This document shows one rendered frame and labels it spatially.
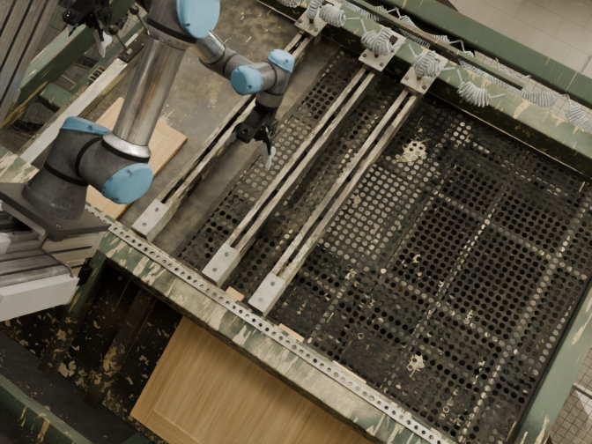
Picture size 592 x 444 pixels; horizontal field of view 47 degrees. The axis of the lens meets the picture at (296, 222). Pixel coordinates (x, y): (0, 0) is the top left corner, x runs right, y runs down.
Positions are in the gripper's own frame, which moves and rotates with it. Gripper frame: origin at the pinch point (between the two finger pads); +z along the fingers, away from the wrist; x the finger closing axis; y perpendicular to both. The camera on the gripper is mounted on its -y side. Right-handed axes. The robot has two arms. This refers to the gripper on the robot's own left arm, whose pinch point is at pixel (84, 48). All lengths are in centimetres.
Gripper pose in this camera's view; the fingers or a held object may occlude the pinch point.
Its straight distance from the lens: 238.3
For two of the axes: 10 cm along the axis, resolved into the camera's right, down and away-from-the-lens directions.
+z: -3.0, 7.4, 6.0
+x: -8.3, -5.1, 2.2
